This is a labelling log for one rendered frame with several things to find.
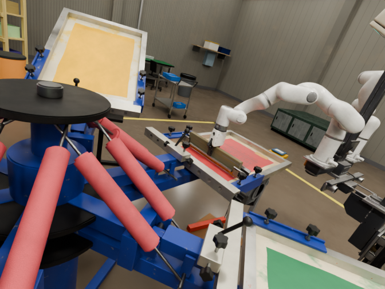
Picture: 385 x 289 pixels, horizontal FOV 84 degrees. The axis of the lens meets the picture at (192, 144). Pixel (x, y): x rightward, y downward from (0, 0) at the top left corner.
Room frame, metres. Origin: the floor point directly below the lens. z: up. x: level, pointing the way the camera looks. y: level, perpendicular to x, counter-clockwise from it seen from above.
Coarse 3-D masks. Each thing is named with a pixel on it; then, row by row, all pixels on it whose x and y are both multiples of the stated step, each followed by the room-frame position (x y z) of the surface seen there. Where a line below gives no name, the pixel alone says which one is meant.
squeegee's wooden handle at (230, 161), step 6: (192, 132) 1.30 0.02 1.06; (192, 138) 1.29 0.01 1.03; (198, 138) 1.26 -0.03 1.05; (204, 138) 1.26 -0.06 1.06; (198, 144) 1.25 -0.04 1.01; (204, 144) 1.23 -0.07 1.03; (204, 150) 1.22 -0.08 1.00; (216, 150) 1.17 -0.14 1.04; (222, 150) 1.15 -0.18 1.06; (216, 156) 1.16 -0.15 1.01; (222, 156) 1.13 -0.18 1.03; (228, 156) 1.11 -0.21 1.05; (222, 162) 1.12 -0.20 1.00; (228, 162) 1.10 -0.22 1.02; (234, 162) 1.08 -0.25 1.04; (240, 162) 1.06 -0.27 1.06; (240, 168) 1.07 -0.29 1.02
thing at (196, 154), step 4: (228, 140) 1.65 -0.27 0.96; (232, 140) 1.68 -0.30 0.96; (232, 144) 1.58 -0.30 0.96; (236, 144) 1.61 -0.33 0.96; (240, 144) 1.64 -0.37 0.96; (188, 148) 1.28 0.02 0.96; (192, 148) 1.30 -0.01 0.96; (240, 148) 1.56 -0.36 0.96; (244, 148) 1.59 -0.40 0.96; (248, 148) 1.61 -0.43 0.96; (188, 152) 1.23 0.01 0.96; (192, 152) 1.24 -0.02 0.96; (196, 152) 1.26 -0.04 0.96; (196, 156) 1.20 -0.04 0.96; (200, 156) 1.22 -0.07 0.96; (204, 156) 1.23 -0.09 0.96; (200, 160) 1.16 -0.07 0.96; (204, 160) 1.18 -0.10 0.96; (208, 160) 1.19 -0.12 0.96
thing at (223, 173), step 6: (252, 150) 1.59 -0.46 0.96; (252, 156) 1.47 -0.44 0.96; (258, 156) 1.51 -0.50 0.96; (204, 162) 1.15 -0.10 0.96; (210, 162) 1.17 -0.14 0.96; (264, 162) 1.42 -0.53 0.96; (270, 162) 1.45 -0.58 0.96; (210, 168) 1.10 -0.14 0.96; (216, 168) 1.12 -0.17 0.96; (252, 168) 1.26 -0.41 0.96; (222, 174) 1.07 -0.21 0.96; (228, 174) 1.09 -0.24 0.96; (228, 180) 1.02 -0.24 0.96
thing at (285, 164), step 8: (208, 136) 1.56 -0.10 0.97; (240, 136) 1.73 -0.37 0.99; (248, 144) 1.67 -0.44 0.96; (256, 144) 1.65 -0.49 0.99; (264, 152) 1.58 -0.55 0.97; (272, 152) 1.58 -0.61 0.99; (280, 160) 1.50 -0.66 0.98; (272, 168) 1.27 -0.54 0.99; (280, 168) 1.31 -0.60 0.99; (264, 176) 1.13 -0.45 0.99
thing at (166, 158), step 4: (156, 156) 0.90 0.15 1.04; (160, 156) 0.91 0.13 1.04; (164, 156) 0.92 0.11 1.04; (168, 156) 0.93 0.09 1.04; (172, 156) 0.94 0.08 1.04; (160, 160) 0.87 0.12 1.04; (164, 160) 0.88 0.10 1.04; (168, 160) 0.89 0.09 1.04; (172, 160) 0.91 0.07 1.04; (176, 160) 0.93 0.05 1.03; (164, 164) 0.87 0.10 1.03; (168, 164) 0.89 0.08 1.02; (176, 164) 0.93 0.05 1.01; (180, 164) 0.96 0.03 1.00; (164, 168) 0.88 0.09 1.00; (168, 168) 0.90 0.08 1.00
